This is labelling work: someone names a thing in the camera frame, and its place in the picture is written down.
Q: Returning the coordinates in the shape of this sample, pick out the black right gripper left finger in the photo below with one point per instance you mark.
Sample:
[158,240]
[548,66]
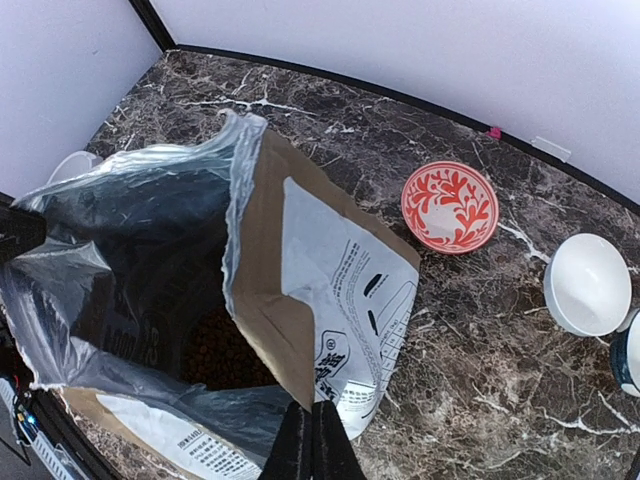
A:
[291,454]

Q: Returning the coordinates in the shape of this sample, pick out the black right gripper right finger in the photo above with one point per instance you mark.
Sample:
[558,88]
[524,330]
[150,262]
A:
[333,457]

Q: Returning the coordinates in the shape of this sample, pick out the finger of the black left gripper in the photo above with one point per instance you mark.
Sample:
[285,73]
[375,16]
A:
[21,231]

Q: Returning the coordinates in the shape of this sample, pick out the translucent double pet bowl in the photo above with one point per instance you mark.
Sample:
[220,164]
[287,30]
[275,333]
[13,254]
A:
[75,164]

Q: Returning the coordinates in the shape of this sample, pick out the brown pet food bag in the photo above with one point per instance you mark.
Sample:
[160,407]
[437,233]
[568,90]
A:
[142,246]

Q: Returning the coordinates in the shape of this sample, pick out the brown pet food kibble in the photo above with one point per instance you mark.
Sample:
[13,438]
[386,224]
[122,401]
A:
[218,356]

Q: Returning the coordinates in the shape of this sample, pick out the red patterned bowl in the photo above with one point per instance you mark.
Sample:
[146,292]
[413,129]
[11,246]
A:
[450,207]

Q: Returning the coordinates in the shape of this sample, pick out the white ceramic bowl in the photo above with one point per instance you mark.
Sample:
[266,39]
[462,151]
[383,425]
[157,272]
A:
[587,286]

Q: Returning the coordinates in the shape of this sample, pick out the dark rimmed white bowl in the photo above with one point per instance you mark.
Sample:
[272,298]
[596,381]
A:
[624,354]

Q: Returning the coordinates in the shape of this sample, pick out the white cable duct strip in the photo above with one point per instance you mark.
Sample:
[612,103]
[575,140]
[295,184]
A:
[28,435]

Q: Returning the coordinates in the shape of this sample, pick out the black corner frame post left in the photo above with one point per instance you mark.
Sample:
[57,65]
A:
[154,24]

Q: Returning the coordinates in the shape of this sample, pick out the pink wall marker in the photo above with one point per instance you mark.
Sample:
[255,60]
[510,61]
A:
[495,132]

